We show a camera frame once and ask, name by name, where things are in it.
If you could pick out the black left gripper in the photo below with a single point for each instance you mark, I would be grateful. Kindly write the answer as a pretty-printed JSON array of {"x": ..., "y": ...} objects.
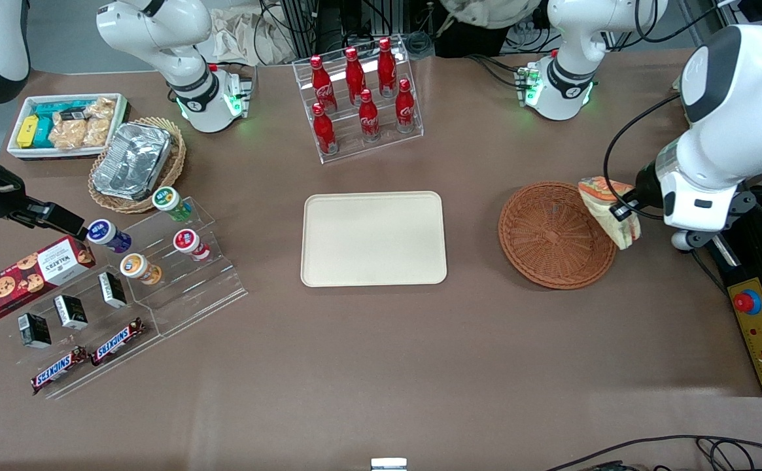
[{"x": 645, "y": 181}]

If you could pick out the triangular sandwich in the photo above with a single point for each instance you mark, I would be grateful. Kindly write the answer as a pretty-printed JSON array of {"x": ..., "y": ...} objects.
[{"x": 606, "y": 216}]

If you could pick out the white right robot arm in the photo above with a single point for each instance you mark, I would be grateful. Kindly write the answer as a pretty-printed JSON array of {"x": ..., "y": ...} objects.
[{"x": 158, "y": 33}]

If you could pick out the beige-sleeved person forearm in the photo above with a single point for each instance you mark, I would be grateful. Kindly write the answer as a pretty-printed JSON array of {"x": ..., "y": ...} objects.
[{"x": 485, "y": 13}]

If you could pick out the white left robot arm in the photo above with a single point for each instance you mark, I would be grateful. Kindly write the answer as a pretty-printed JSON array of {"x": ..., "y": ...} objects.
[{"x": 727, "y": 131}]

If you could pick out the brown round wicker basket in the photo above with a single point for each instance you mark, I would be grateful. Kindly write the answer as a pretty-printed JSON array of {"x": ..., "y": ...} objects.
[{"x": 551, "y": 235}]

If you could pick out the aluminium foil tray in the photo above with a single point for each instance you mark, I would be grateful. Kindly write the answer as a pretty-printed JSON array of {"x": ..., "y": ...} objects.
[{"x": 132, "y": 160}]

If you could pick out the tan oval wicker basket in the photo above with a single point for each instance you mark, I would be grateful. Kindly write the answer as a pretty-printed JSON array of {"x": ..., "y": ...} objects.
[{"x": 174, "y": 163}]

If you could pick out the beige rectangular plastic tray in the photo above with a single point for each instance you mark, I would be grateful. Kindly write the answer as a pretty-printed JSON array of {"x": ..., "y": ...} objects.
[{"x": 374, "y": 239}]

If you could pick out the blue-lid yogurt cup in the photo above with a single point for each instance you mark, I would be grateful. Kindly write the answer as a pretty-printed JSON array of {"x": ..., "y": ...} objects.
[{"x": 107, "y": 234}]

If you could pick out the red Walkers cookie box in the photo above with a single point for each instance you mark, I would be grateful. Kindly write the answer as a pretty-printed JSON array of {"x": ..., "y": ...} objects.
[{"x": 27, "y": 276}]

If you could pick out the white plastic snack bin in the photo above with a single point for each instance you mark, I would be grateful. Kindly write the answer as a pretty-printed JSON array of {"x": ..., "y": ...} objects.
[{"x": 17, "y": 154}]

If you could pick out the small black carton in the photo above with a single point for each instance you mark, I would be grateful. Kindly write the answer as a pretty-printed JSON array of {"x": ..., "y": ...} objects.
[
  {"x": 34, "y": 330},
  {"x": 70, "y": 313},
  {"x": 112, "y": 290}
]

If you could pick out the clear bag of cookies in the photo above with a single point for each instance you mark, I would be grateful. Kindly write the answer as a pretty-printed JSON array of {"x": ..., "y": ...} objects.
[{"x": 83, "y": 131}]

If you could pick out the yellow snack box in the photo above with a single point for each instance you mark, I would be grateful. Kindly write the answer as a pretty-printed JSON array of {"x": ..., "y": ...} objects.
[{"x": 27, "y": 131}]

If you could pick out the orange-lid yogurt cup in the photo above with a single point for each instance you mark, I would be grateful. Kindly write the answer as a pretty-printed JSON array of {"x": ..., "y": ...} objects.
[{"x": 138, "y": 268}]

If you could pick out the teal snack box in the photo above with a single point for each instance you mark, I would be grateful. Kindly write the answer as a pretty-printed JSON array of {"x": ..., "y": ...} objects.
[{"x": 46, "y": 110}]

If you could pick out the green-lid yogurt cup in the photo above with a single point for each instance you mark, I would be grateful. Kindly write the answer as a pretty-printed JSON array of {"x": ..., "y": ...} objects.
[{"x": 170, "y": 201}]

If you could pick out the black equipment stand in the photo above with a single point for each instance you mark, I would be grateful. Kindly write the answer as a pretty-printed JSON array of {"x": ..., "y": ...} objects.
[{"x": 747, "y": 261}]

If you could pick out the red-lid yogurt cup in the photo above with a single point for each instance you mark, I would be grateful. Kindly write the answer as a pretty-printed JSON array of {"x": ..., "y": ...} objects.
[{"x": 190, "y": 243}]

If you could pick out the Snickers chocolate bar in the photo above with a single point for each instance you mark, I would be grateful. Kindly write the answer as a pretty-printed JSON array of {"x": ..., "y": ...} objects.
[
  {"x": 59, "y": 370},
  {"x": 118, "y": 341}
]

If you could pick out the clear acrylic stepped display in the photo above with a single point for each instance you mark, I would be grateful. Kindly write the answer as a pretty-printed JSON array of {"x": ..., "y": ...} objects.
[{"x": 191, "y": 294}]

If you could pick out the red cola bottle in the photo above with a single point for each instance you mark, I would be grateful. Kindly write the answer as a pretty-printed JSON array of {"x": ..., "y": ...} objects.
[
  {"x": 405, "y": 108},
  {"x": 324, "y": 131},
  {"x": 355, "y": 75},
  {"x": 387, "y": 65},
  {"x": 369, "y": 118},
  {"x": 322, "y": 85}
]

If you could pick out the black round cap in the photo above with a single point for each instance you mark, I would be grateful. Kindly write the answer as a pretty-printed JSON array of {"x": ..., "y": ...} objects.
[{"x": 418, "y": 44}]

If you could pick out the crumpled beige paper bag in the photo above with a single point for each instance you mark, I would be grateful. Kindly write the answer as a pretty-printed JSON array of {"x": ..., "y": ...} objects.
[{"x": 250, "y": 39}]

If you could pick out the clear acrylic bottle rack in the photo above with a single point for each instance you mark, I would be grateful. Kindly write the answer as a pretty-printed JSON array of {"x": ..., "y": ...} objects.
[{"x": 345, "y": 147}]

